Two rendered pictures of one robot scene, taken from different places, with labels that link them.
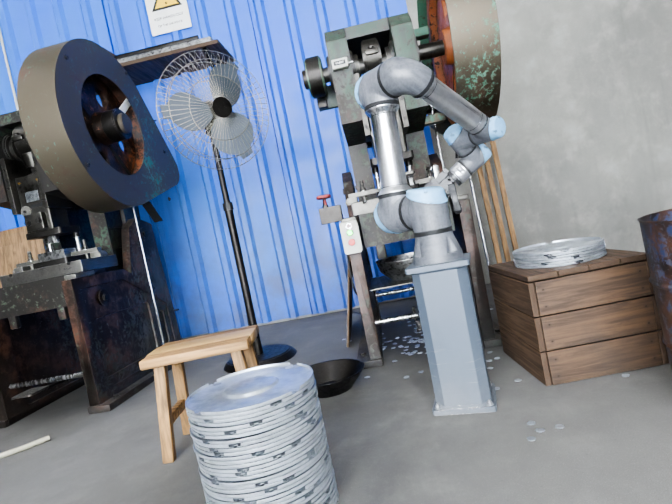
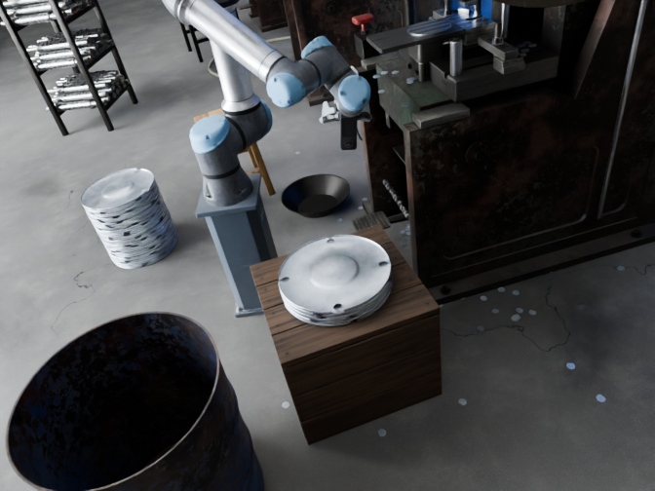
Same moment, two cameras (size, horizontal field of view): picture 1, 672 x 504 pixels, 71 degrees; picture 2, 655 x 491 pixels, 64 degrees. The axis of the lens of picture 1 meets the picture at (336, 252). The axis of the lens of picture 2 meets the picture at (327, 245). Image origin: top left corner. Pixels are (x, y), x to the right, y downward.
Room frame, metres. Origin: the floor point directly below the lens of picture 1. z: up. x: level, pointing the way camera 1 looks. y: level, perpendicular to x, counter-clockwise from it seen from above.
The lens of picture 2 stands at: (1.40, -1.73, 1.28)
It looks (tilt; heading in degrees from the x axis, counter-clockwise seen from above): 38 degrees down; 77
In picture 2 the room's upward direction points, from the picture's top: 11 degrees counter-clockwise
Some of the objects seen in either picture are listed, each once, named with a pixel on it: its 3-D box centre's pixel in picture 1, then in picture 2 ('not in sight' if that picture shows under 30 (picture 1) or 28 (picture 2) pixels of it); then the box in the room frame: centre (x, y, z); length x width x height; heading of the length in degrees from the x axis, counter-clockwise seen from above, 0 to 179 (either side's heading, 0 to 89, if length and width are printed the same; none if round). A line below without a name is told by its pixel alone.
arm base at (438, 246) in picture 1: (435, 245); (224, 178); (1.45, -0.30, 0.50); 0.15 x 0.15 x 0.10
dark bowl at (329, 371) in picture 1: (328, 380); (317, 199); (1.81, 0.13, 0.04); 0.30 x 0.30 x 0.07
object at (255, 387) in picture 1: (250, 386); (117, 188); (1.06, 0.25, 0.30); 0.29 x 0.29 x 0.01
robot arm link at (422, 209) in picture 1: (426, 208); (214, 143); (1.45, -0.30, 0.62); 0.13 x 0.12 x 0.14; 34
